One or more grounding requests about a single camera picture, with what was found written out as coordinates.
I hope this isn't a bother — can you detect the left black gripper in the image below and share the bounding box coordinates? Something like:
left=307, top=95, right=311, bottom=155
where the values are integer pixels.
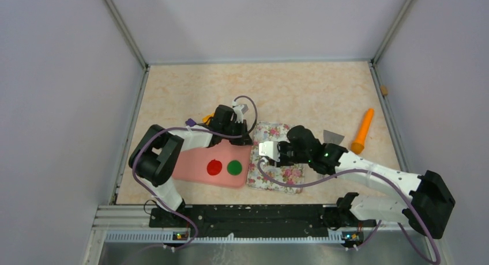
left=221, top=119, right=253, bottom=146

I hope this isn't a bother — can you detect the floral patterned tray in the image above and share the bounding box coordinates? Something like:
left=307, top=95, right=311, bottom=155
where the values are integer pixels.
left=247, top=121, right=304, bottom=194

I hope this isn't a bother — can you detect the pink plastic tray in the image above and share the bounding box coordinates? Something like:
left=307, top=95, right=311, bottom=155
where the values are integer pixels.
left=172, top=141, right=252, bottom=188

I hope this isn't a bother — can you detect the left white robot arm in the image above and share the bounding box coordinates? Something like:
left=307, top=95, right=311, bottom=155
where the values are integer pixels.
left=128, top=103, right=253, bottom=227

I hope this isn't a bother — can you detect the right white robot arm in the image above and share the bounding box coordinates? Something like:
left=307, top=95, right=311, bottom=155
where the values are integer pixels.
left=265, top=126, right=456, bottom=239

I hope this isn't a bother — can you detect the red dough disc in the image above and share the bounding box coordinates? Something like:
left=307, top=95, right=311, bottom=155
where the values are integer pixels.
left=206, top=160, right=223, bottom=176

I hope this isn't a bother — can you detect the green dough disc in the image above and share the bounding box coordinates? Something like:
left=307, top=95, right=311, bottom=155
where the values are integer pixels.
left=227, top=160, right=243, bottom=176

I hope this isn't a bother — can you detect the orange yellow green block stack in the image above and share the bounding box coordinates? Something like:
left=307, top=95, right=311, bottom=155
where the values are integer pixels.
left=202, top=113, right=214, bottom=125

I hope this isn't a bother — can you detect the purple toy block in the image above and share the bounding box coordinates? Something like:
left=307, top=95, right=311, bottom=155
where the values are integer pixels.
left=185, top=118, right=197, bottom=127

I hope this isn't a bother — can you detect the orange toy carrot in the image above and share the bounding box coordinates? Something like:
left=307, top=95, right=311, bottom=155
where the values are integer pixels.
left=351, top=108, right=375, bottom=155

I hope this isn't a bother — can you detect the small wooden cork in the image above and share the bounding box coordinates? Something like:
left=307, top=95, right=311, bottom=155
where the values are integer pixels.
left=379, top=85, right=388, bottom=97

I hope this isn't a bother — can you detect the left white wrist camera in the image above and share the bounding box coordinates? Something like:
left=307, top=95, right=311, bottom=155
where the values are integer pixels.
left=231, top=101, right=249, bottom=123

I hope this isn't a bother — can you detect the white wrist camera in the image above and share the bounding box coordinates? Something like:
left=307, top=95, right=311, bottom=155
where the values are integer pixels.
left=231, top=101, right=249, bottom=123
left=258, top=141, right=280, bottom=166

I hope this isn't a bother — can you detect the metal scraper wooden handle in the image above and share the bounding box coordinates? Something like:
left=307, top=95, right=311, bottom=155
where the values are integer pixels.
left=323, top=130, right=344, bottom=145

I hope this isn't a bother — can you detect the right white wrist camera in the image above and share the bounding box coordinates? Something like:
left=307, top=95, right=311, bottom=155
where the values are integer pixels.
left=258, top=141, right=280, bottom=166

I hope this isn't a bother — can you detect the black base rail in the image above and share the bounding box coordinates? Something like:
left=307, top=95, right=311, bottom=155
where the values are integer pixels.
left=149, top=204, right=377, bottom=238

